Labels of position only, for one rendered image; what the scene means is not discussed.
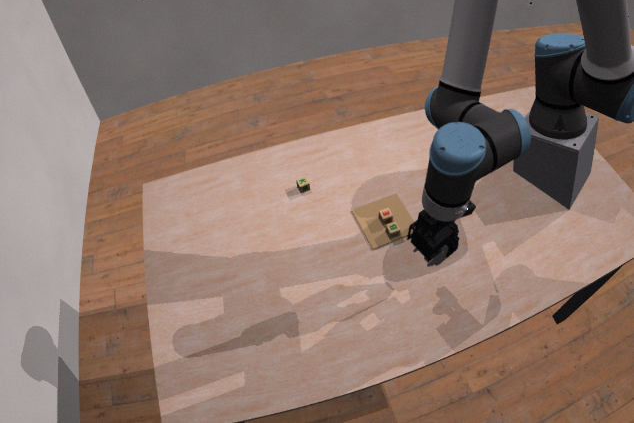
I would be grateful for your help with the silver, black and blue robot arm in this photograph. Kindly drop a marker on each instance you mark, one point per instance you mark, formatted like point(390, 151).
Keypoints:
point(457, 150)

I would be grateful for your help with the tan square mat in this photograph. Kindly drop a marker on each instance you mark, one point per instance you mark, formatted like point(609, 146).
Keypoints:
point(367, 218)

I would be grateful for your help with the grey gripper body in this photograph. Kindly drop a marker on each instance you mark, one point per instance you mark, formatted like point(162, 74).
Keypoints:
point(426, 240)

